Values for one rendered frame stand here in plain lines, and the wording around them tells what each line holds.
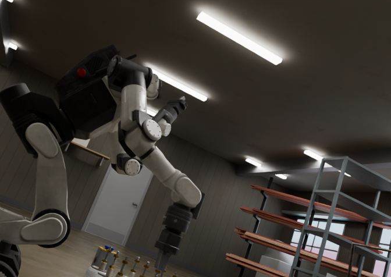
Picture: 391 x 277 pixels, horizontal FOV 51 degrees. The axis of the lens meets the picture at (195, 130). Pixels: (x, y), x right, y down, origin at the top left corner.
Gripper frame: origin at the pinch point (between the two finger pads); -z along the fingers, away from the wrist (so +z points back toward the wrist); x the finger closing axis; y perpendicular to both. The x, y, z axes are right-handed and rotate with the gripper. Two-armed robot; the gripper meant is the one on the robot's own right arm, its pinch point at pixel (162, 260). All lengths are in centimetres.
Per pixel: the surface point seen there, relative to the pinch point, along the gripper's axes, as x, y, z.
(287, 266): 734, -592, 57
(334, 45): 215, -185, 274
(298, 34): 234, -148, 274
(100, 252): 37.1, 11.9, -6.8
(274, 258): 758, -566, 65
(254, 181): 884, -514, 250
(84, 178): 891, -72, 76
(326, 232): 297, -311, 90
